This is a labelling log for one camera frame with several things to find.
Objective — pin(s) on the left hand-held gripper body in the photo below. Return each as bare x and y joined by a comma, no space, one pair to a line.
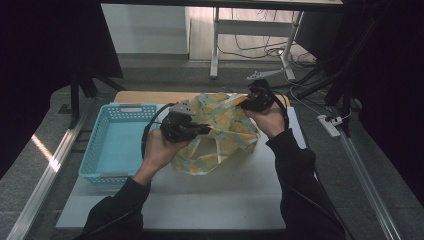
176,128

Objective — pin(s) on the white desk frame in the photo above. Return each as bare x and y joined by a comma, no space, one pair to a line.
253,27

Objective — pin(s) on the black metal stand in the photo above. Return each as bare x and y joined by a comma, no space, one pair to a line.
346,66
75,100

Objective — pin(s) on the white power strip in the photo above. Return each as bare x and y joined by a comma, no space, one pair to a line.
328,126

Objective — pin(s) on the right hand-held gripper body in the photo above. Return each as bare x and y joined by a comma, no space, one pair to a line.
261,96

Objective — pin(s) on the dark curtain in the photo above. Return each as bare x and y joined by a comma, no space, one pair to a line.
40,66
396,83

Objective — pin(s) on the white table mat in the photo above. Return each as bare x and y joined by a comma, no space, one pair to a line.
216,200

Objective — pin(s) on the person's right hand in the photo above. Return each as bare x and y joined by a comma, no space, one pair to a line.
273,121

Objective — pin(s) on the light blue plastic basket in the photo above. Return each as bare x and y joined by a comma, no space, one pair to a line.
116,146

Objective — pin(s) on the person's left hand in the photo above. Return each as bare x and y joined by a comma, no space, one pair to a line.
156,153

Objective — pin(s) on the white cabinet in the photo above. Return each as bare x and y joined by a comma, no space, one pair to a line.
146,30

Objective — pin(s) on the aluminium rail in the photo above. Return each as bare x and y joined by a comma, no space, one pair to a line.
43,181
370,186

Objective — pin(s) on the orange print cloth bag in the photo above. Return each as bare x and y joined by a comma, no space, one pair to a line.
226,126

